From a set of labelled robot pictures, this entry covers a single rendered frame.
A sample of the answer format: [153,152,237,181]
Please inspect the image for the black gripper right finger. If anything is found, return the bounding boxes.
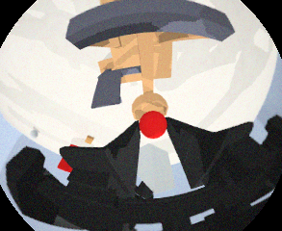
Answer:
[167,116,255,189]

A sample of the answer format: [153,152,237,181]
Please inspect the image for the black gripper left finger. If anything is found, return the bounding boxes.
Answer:
[60,120,141,197]

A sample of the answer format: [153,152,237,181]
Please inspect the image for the red plastic cup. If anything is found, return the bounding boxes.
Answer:
[57,159,72,173]

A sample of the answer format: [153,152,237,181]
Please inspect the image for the red ball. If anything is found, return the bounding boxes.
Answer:
[140,112,167,139]

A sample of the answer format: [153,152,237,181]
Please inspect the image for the white ball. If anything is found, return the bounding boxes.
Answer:
[30,130,39,138]

